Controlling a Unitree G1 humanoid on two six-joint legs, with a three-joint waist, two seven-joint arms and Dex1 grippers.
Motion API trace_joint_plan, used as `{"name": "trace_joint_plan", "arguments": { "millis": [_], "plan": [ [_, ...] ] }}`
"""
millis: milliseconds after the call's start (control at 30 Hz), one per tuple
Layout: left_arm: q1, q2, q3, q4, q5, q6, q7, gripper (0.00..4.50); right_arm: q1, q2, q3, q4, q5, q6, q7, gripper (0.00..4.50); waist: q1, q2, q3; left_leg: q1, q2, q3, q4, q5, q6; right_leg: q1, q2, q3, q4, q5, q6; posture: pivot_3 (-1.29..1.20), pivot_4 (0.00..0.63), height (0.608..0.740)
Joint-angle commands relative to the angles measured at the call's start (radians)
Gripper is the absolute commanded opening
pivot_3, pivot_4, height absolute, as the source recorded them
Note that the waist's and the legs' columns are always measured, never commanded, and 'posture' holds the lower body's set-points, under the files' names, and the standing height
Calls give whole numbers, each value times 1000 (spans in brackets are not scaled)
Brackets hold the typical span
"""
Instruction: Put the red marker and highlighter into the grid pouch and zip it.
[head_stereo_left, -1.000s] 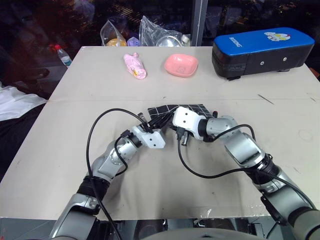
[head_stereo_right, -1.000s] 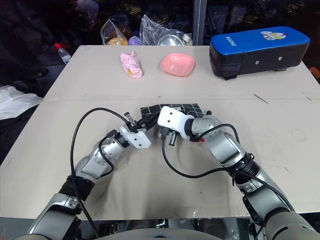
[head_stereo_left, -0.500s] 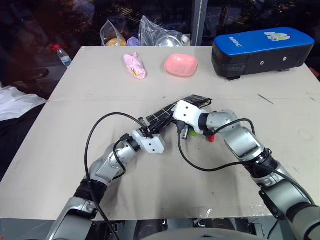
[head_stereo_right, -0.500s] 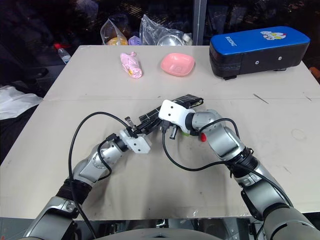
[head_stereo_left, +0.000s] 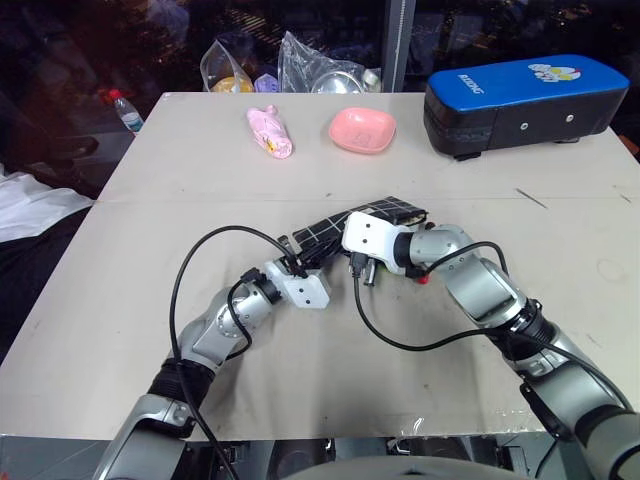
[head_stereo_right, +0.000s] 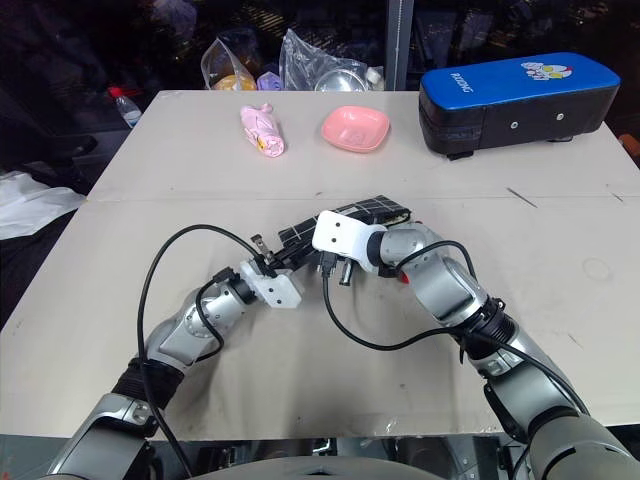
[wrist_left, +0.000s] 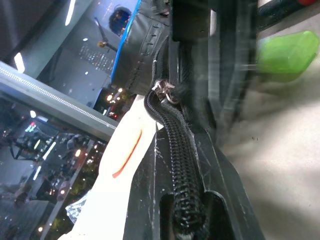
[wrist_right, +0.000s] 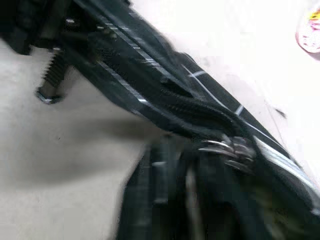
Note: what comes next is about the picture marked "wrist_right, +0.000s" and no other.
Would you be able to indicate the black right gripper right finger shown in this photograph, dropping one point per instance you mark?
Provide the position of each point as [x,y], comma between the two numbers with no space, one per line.
[275,217]

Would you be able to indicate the finger of the ribbed black left gripper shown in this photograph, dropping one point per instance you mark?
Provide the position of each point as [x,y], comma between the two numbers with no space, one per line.
[55,75]

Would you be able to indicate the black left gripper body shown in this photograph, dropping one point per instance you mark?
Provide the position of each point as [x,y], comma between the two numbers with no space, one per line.
[27,20]

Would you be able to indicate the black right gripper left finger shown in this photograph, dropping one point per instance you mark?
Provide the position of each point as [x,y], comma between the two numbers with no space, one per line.
[150,200]

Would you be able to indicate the black grid pouch white lines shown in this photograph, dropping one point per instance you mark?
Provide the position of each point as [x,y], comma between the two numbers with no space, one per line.
[175,82]

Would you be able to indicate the pink printed round object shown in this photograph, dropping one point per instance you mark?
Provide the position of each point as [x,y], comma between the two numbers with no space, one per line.
[311,32]

